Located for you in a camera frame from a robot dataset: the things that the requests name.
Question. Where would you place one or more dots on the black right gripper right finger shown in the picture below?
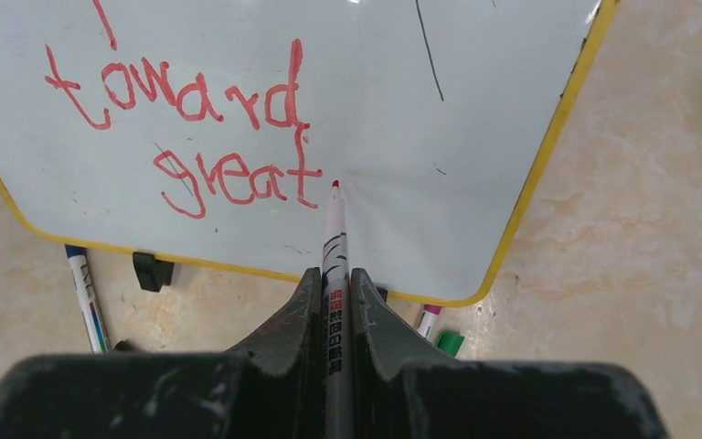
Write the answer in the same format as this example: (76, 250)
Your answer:
(388, 354)

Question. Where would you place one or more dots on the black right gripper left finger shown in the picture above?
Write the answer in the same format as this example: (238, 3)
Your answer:
(278, 388)

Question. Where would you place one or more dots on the red whiteboard marker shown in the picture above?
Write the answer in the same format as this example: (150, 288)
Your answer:
(337, 347)

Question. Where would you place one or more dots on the yellow framed whiteboard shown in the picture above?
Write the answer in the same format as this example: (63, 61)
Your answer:
(212, 131)

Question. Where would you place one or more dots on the purple whiteboard marker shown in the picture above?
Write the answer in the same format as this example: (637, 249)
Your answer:
(428, 319)

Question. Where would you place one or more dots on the green whiteboard marker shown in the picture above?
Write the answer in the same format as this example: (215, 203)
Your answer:
(449, 342)

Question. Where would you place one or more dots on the blue whiteboard marker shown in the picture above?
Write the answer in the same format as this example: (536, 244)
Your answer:
(86, 293)

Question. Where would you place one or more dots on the whiteboard metal wire stand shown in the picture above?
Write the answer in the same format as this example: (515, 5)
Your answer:
(152, 274)

